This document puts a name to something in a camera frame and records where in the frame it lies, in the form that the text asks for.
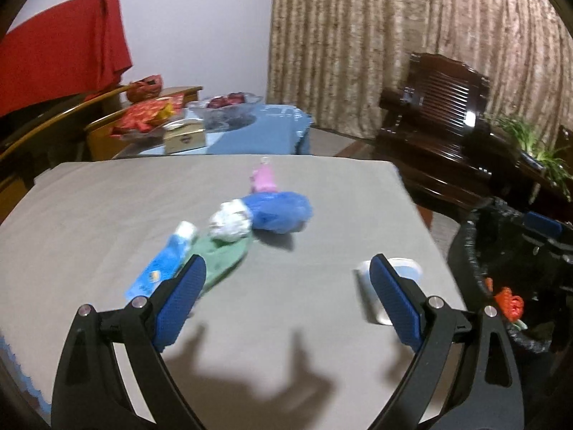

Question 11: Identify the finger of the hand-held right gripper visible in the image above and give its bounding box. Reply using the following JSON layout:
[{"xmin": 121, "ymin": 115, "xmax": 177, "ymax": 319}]
[
  {"xmin": 523, "ymin": 210, "xmax": 573, "ymax": 252},
  {"xmin": 528, "ymin": 238, "xmax": 573, "ymax": 274}
]

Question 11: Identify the glass fruit bowl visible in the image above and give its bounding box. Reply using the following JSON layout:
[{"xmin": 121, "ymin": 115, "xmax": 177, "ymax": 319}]
[{"xmin": 186, "ymin": 92, "xmax": 264, "ymax": 133}]

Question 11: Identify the white ball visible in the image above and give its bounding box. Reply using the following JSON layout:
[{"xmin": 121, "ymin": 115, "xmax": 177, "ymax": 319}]
[{"xmin": 209, "ymin": 199, "xmax": 254, "ymax": 242}]

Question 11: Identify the beige box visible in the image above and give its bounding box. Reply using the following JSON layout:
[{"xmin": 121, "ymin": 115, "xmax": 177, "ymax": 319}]
[{"xmin": 163, "ymin": 119, "xmax": 207, "ymax": 154}]

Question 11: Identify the blue and white tube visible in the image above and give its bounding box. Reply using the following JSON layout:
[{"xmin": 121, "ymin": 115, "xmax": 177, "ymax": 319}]
[{"xmin": 124, "ymin": 221, "xmax": 198, "ymax": 303}]

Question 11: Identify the pile of red fruits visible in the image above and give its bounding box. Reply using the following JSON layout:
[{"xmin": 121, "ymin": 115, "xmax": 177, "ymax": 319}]
[{"xmin": 206, "ymin": 93, "xmax": 247, "ymax": 109}]

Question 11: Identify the red patterned bag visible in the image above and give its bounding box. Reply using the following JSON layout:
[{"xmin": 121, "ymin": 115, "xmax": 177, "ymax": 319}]
[{"xmin": 125, "ymin": 75, "xmax": 163, "ymax": 101}]

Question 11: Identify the yellow snack packet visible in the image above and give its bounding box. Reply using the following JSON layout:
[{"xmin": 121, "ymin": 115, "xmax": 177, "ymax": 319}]
[{"xmin": 152, "ymin": 101, "xmax": 176, "ymax": 126}]

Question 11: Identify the black bagged trash bin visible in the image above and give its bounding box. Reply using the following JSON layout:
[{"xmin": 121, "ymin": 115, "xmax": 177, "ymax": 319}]
[{"xmin": 448, "ymin": 196, "xmax": 573, "ymax": 359}]

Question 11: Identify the potted green plant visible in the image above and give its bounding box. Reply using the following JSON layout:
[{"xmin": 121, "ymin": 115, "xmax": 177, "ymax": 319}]
[{"xmin": 492, "ymin": 114, "xmax": 573, "ymax": 198}]

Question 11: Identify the beige patterned curtain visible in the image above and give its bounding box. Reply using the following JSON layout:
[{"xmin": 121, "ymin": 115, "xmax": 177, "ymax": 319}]
[{"xmin": 266, "ymin": 0, "xmax": 573, "ymax": 144}]

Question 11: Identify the red cloth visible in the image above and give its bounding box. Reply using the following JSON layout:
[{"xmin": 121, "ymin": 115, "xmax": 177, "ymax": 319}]
[{"xmin": 0, "ymin": 0, "xmax": 134, "ymax": 117}]

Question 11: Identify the orange foam net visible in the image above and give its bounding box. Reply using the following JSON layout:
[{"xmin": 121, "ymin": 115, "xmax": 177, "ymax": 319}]
[{"xmin": 486, "ymin": 278, "xmax": 524, "ymax": 319}]

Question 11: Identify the white plastic cup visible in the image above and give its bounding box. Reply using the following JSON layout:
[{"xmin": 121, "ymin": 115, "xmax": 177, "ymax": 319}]
[{"xmin": 358, "ymin": 257, "xmax": 424, "ymax": 325}]

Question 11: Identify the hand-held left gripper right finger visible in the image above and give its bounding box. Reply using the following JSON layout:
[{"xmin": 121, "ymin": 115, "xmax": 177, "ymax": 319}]
[{"xmin": 368, "ymin": 253, "xmax": 524, "ymax": 430}]

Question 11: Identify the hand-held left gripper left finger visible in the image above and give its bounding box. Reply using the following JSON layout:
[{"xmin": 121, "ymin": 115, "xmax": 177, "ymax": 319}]
[{"xmin": 51, "ymin": 254, "xmax": 207, "ymax": 430}]

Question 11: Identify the pink plastic item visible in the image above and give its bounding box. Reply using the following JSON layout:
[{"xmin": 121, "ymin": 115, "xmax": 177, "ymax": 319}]
[{"xmin": 250, "ymin": 157, "xmax": 277, "ymax": 193}]

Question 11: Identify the green wrapper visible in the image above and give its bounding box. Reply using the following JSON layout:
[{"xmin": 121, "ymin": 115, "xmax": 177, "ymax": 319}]
[{"xmin": 192, "ymin": 235, "xmax": 251, "ymax": 296}]

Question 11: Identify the blue plastic bag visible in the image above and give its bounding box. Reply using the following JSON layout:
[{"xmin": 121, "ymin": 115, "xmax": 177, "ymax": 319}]
[{"xmin": 244, "ymin": 190, "xmax": 313, "ymax": 234}]

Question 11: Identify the dark wooden armchair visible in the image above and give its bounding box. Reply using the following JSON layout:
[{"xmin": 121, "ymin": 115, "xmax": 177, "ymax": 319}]
[{"xmin": 374, "ymin": 52, "xmax": 493, "ymax": 207}]

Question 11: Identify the dark wooden side table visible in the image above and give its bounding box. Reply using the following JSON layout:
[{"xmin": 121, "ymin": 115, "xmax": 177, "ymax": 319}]
[{"xmin": 483, "ymin": 134, "xmax": 573, "ymax": 216}]

